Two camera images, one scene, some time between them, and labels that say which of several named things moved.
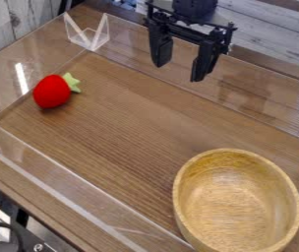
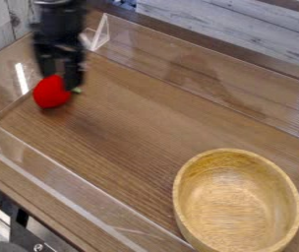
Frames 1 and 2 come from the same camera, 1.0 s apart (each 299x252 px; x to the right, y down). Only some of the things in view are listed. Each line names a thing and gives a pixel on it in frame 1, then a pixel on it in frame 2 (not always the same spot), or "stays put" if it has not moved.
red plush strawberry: (54, 89) stays put
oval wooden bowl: (237, 202) stays put
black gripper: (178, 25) -> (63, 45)
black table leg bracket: (33, 242) stays put
